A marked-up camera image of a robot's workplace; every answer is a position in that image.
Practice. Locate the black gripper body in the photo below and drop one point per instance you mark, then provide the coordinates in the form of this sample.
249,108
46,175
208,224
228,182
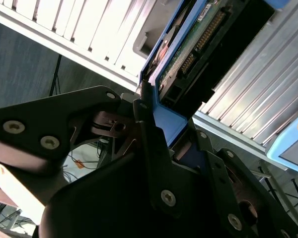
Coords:
101,205

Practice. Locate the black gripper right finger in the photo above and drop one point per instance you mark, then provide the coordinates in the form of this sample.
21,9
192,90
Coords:
221,178

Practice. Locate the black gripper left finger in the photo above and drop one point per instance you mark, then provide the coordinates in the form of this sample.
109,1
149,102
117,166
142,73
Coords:
52,111

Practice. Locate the hard disk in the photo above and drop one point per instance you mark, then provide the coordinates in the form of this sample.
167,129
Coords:
188,49

